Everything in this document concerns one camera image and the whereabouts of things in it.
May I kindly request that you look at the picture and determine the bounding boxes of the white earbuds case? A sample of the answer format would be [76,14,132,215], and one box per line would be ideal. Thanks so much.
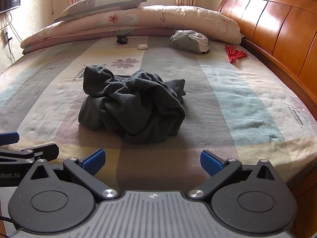
[137,44,148,50]

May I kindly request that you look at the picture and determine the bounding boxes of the wooden orange headboard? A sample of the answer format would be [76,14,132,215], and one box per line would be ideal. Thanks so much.
[217,0,316,117]

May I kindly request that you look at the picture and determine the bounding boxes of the dark grey trousers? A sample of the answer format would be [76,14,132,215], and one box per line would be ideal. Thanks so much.
[78,64,186,144]

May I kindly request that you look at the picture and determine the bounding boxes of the red folding fan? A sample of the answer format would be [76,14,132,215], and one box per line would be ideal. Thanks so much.
[225,45,248,63]

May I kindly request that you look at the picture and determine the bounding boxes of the white wall power strip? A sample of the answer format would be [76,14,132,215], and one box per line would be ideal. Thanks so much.
[3,29,12,44]

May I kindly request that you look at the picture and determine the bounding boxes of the striped pastel bed sheet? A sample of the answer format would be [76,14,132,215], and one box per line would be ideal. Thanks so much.
[1,36,316,191]

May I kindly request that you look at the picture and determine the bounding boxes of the bundled grey white cloth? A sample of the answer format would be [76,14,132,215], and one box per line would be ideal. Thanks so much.
[169,30,210,54]

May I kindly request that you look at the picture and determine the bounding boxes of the black hair claw clip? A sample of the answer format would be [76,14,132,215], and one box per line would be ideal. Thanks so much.
[116,35,128,45]

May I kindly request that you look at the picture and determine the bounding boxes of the grey floral pillow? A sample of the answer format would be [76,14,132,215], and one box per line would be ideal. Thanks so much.
[54,0,147,23]

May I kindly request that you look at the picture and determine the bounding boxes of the folded floral pink quilt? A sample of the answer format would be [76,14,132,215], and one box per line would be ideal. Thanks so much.
[20,5,242,54]

